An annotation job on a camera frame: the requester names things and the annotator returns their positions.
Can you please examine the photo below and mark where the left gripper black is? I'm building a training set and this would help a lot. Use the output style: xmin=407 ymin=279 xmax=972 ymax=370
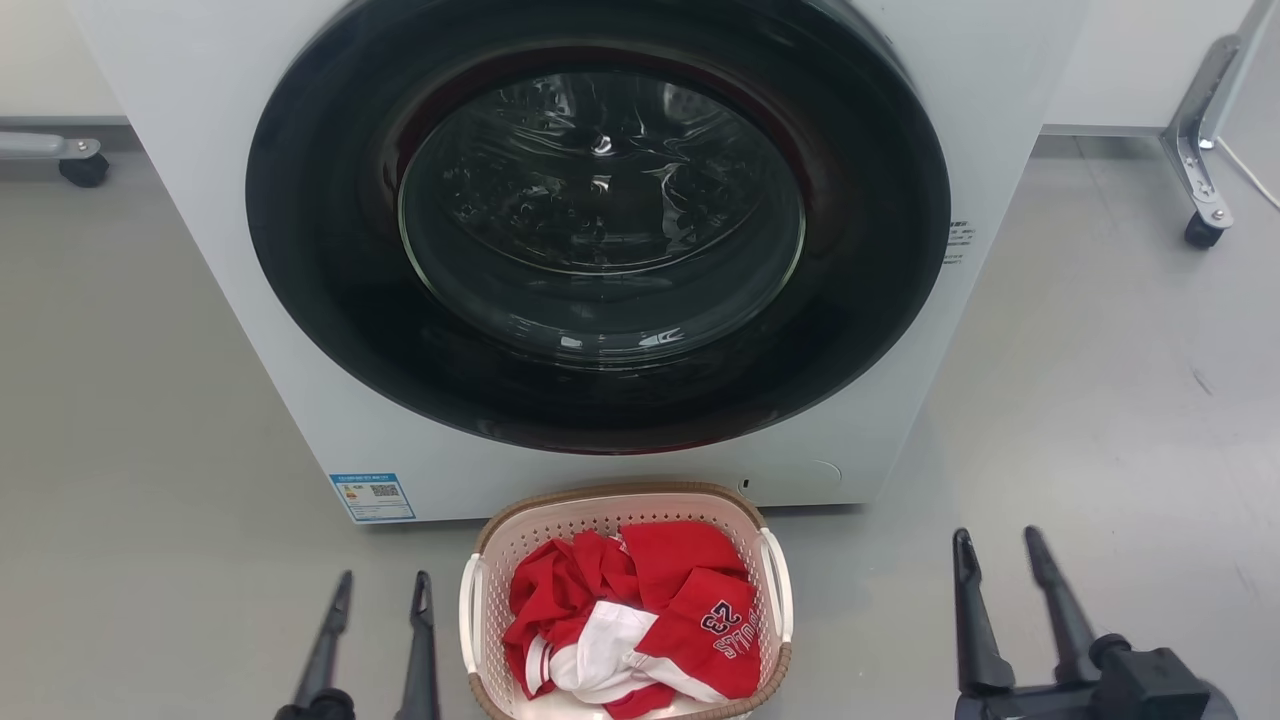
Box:
xmin=275 ymin=571 xmax=440 ymax=720

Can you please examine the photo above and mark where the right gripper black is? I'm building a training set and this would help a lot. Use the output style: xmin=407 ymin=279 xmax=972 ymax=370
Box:
xmin=953 ymin=526 xmax=1239 ymax=720

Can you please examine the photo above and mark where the beige perforated laundry basket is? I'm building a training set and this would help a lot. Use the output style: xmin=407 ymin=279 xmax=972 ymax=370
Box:
xmin=458 ymin=482 xmax=794 ymax=720

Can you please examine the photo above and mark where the blue energy label sticker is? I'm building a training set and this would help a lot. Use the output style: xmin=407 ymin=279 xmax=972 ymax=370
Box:
xmin=329 ymin=473 xmax=417 ymax=524

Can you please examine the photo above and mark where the red garment with white stripes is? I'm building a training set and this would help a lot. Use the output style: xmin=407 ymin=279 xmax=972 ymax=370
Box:
xmin=502 ymin=530 xmax=661 ymax=720

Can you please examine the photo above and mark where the oval washer filter flap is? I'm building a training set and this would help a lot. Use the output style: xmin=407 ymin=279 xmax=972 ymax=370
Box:
xmin=738 ymin=459 xmax=844 ymax=504

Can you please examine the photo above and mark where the red Bulls 23 jersey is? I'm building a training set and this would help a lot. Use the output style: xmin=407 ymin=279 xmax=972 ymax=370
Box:
xmin=618 ymin=520 xmax=763 ymax=703

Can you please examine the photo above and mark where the round black washer door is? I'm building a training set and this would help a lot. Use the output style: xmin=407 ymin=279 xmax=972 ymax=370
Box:
xmin=245 ymin=0 xmax=952 ymax=456

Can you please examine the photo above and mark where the white front-load washing machine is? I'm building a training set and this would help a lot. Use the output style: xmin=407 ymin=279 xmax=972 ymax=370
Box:
xmin=68 ymin=0 xmax=1091 ymax=524

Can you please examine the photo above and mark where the thin white floor cable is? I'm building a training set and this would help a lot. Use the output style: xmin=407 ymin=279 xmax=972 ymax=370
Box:
xmin=1215 ymin=137 xmax=1280 ymax=211

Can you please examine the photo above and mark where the long grey metal frame leg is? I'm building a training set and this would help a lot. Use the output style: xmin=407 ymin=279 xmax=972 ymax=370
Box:
xmin=1160 ymin=0 xmax=1276 ymax=229

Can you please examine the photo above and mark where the short grey metal frame leg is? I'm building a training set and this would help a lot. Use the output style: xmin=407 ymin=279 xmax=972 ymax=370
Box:
xmin=0 ymin=132 xmax=103 ymax=161

